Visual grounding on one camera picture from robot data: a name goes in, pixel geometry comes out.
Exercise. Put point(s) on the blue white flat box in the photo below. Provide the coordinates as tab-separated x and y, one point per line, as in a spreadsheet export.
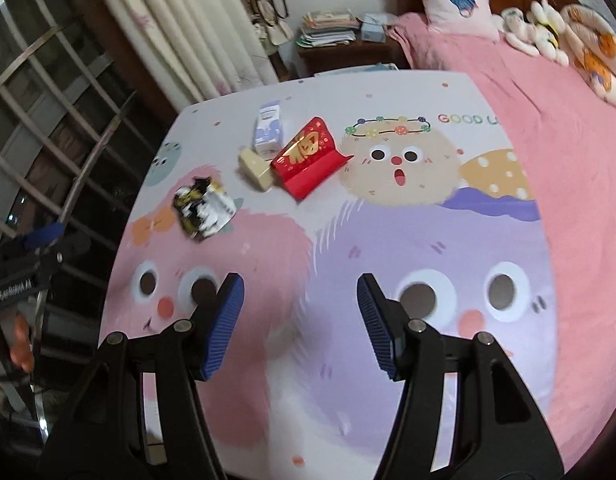
358	69

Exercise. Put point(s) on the white blue small carton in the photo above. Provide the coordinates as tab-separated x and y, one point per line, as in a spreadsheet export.
268	132

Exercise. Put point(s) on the person's left hand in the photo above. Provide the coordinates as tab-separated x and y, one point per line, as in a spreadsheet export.
21	347

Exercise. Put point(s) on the light blue box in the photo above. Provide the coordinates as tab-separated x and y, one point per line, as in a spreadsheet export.
374	30

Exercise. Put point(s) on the cream hanging bag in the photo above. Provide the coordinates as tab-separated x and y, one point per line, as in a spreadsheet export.
280	32

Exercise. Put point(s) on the cream curtain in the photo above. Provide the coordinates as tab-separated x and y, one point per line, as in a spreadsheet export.
187	25

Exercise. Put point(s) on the window with metal bars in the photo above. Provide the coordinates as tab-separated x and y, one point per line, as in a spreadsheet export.
62	125

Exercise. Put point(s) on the small beige box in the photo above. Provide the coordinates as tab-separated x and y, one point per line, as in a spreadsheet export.
255	170

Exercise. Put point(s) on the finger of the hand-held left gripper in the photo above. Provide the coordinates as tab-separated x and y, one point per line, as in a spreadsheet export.
67	250
45	234

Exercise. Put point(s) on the cartoon printed tablecloth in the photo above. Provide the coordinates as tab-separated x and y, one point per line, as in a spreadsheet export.
338	260

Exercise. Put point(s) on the wooden nightstand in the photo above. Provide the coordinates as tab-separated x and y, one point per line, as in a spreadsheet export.
348	57

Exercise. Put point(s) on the stack of books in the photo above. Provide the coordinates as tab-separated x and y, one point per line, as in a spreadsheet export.
328	30

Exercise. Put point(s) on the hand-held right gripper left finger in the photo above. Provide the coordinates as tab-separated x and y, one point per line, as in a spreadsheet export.
222	325

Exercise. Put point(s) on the pink bed blanket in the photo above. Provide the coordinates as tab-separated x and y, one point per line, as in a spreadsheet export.
563	135

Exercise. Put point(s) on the red gift box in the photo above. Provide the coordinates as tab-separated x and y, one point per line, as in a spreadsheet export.
308	170

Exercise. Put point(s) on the white pillow blue print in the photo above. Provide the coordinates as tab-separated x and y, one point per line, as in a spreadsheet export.
438	10

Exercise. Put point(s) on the white yellow plush toy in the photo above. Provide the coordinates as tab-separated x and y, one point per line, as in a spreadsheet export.
548	35

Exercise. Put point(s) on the foil wrapper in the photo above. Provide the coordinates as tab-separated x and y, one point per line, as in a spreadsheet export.
202	210

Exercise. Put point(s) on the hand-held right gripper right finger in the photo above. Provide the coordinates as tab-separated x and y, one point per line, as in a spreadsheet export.
375	325

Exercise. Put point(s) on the rolled bear print quilt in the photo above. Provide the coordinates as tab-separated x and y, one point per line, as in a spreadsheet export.
598	50

